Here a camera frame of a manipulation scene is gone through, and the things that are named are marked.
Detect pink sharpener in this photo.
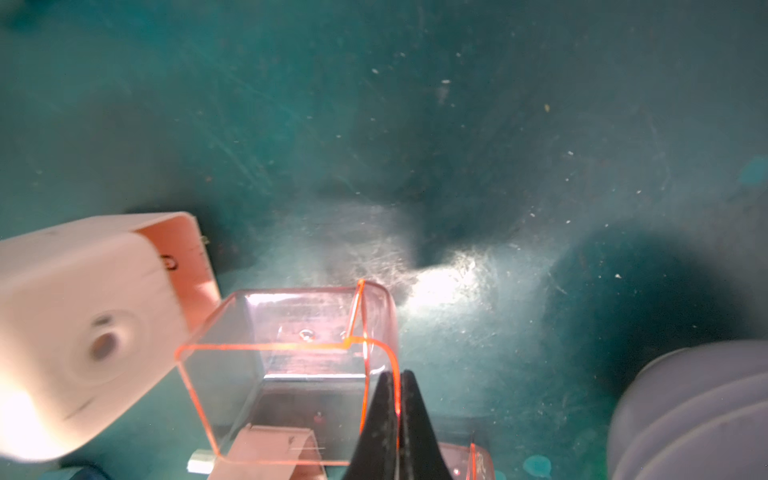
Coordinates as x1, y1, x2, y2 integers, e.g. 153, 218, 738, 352
1, 212, 221, 462
187, 424, 327, 480

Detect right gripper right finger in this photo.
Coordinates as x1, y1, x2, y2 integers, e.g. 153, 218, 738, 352
398, 370, 451, 480

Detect pink sharpener front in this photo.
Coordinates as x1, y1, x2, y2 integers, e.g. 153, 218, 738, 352
187, 424, 327, 480

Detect dark green table mat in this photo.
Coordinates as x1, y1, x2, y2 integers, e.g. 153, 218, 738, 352
1, 1, 767, 479

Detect purple bowl right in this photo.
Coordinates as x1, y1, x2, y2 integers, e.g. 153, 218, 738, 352
607, 340, 767, 479

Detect clear dark red tray front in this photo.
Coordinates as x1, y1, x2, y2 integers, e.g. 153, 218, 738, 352
438, 442, 496, 480

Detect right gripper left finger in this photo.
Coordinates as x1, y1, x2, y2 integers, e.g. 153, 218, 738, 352
343, 372, 399, 480

